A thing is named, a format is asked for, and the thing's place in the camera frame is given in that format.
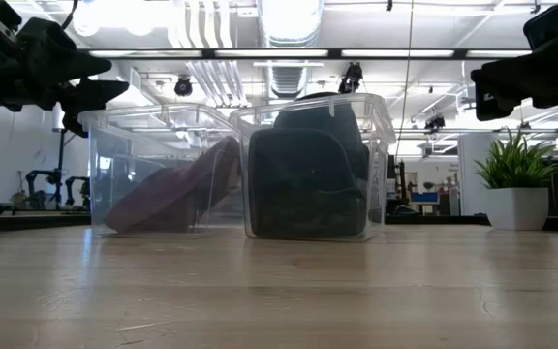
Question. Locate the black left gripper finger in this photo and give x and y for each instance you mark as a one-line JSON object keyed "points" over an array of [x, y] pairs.
{"points": [[87, 65], [90, 99]]}

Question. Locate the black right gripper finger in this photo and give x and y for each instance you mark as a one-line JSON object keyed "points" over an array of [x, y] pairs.
{"points": [[494, 106], [511, 77]]}

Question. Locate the black background robot arm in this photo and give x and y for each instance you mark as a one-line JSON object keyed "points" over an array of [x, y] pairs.
{"points": [[41, 186], [78, 191]]}

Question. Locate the black ceiling spot lamp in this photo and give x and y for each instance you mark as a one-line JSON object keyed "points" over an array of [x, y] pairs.
{"points": [[435, 122], [351, 77], [183, 87]]}

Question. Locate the clear plastic bin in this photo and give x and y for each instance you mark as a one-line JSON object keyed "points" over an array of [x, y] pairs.
{"points": [[163, 121], [381, 160]]}

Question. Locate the green plant in white pot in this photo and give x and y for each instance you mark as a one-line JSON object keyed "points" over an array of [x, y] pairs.
{"points": [[516, 199]]}

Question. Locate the blue background box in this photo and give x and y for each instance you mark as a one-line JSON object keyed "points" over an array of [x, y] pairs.
{"points": [[424, 198]]}

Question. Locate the silver ventilation duct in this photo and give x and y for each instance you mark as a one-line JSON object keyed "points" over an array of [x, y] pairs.
{"points": [[288, 29]]}

